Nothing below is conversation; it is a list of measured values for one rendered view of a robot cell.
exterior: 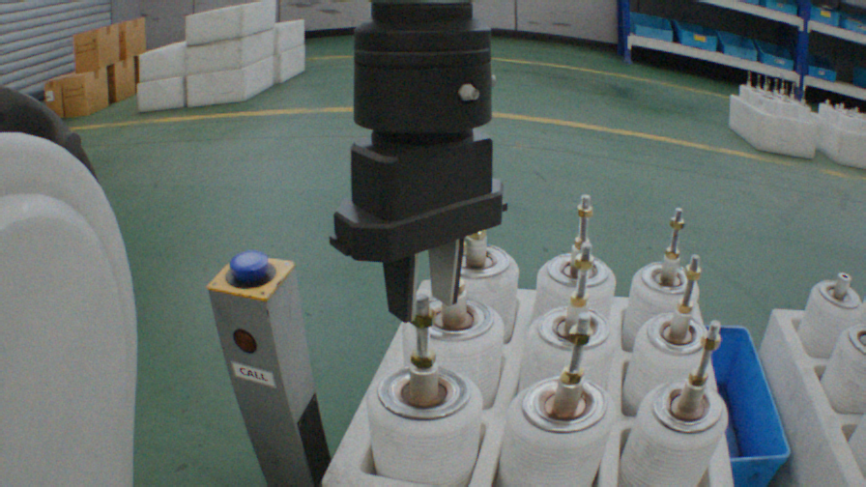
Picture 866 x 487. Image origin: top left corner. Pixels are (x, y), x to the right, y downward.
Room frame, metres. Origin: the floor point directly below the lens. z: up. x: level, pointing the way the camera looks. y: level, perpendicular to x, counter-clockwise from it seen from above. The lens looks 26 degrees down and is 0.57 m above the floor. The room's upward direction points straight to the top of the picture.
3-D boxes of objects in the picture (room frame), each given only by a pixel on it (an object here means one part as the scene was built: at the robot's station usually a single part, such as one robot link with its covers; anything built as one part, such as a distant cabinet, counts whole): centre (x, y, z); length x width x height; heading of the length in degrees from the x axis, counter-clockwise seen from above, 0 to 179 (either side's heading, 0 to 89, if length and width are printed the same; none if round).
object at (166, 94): (3.09, 1.51, 0.09); 0.39 x 0.39 x 0.18; 79
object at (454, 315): (0.50, -0.02, 0.26); 0.02 x 0.02 x 0.03
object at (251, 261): (0.47, 0.17, 0.32); 0.04 x 0.04 x 0.02
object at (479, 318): (0.50, -0.02, 0.25); 0.08 x 0.08 x 0.01
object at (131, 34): (3.81, 2.36, 0.45); 0.30 x 0.24 x 0.30; 76
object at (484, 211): (0.39, 0.01, 0.46); 0.13 x 0.10 x 0.12; 128
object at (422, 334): (0.39, 0.01, 0.31); 0.01 x 0.01 x 0.08
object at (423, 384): (0.39, 0.01, 0.26); 0.02 x 0.02 x 0.03
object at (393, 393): (0.39, 0.01, 0.25); 0.08 x 0.08 x 0.01
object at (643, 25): (4.72, -1.87, 0.36); 0.50 x 0.38 x 0.21; 169
